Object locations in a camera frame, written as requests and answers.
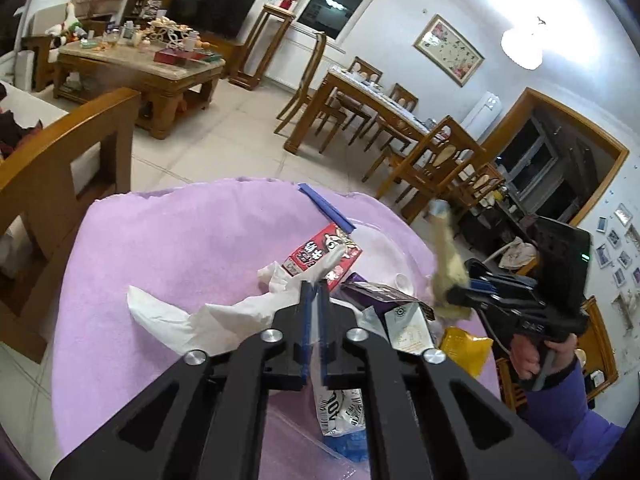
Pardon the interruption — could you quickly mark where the yellow-green milk powder pouch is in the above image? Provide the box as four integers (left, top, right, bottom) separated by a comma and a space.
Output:
428, 200, 472, 321

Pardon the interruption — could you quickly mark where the white tissue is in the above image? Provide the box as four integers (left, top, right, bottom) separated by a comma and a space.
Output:
127, 256, 342, 356

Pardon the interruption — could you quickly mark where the purple right sleeve forearm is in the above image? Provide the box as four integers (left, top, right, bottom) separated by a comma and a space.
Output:
524, 359, 624, 479

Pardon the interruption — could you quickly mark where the right hand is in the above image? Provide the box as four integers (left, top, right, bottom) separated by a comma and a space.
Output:
510, 334, 577, 380

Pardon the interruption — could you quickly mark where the yellow snack wrapper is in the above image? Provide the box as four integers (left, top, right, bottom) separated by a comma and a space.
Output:
439, 326, 494, 378

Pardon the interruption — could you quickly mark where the white bottle cap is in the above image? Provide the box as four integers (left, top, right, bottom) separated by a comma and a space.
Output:
394, 273, 413, 295

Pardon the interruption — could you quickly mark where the white foil packet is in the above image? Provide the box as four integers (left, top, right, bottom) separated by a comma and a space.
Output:
385, 302, 434, 356

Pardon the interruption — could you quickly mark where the white blue printed wrapper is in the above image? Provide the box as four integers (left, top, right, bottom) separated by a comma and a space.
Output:
310, 348, 369, 463

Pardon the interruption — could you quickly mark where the wooden dining chair near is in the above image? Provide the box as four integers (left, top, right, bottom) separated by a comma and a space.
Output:
361, 116, 486, 224

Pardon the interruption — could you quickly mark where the wooden dining chair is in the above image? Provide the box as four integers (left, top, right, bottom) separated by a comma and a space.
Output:
361, 116, 486, 224
273, 32, 346, 154

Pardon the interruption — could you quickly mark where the white air conditioner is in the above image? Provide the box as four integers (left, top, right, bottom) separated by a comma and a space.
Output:
461, 91, 502, 142

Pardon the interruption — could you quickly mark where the red cartoon milk carton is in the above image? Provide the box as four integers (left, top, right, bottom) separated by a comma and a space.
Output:
282, 222, 362, 290

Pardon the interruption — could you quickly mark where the blue plastic strip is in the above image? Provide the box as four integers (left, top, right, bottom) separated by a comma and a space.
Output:
298, 183, 356, 234

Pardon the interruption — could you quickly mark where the purple table cloth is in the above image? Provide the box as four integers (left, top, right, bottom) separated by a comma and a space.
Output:
51, 176, 501, 480

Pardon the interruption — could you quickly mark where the wooden dining table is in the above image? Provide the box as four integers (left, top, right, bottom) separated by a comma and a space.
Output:
283, 65, 436, 155

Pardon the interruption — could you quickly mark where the round ceiling lamp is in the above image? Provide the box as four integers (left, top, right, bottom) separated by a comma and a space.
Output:
500, 18, 546, 70

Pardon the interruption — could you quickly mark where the framed floral picture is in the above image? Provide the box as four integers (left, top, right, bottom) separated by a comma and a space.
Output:
413, 14, 485, 87

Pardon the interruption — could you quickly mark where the wooden sofa armrest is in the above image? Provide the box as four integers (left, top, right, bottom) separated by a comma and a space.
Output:
1, 88, 141, 364

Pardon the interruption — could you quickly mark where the tall wooden plant stand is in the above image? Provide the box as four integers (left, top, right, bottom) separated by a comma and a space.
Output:
229, 3, 295, 91

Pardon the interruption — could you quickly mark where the wooden coffee table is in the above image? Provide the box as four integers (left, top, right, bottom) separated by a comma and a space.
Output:
53, 41, 226, 140

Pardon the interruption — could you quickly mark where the black flat television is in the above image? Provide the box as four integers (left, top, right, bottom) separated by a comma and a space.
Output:
167, 0, 256, 39

